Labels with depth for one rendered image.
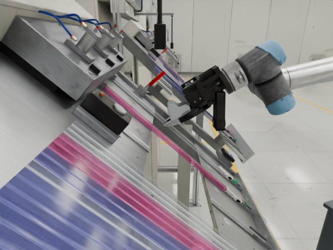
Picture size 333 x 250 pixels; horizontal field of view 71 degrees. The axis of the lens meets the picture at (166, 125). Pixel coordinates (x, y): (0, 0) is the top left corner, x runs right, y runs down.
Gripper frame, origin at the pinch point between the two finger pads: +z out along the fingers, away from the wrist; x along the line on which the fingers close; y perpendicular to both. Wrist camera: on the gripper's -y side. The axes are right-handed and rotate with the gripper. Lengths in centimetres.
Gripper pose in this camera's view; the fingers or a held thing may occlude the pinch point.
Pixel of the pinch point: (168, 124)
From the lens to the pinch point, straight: 68.3
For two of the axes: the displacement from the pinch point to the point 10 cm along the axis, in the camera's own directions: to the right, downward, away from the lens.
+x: 0.0, 3.5, -9.4
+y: -5.4, -7.9, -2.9
